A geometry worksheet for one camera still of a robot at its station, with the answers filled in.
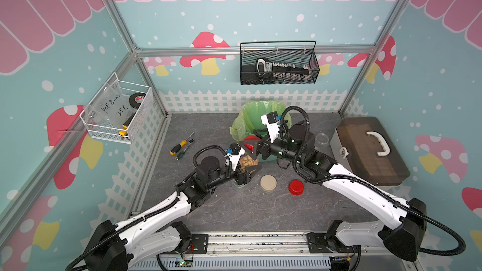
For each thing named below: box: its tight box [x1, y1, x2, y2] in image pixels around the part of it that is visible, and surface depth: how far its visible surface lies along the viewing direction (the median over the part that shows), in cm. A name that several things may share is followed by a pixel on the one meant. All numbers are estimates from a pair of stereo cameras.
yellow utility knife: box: [118, 111, 137, 137], surface depth 65 cm
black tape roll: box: [128, 92, 147, 110], surface depth 82 cm
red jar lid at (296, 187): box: [288, 179, 305, 196], surface depth 88 cm
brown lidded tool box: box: [330, 116, 411, 192], surface depth 84 cm
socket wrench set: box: [256, 57, 314, 82], surface depth 91 cm
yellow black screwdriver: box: [169, 132, 195, 156], surface depth 105 cm
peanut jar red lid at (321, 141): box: [314, 132, 330, 150], surface depth 94 cm
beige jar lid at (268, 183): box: [259, 174, 278, 193], surface depth 91 cm
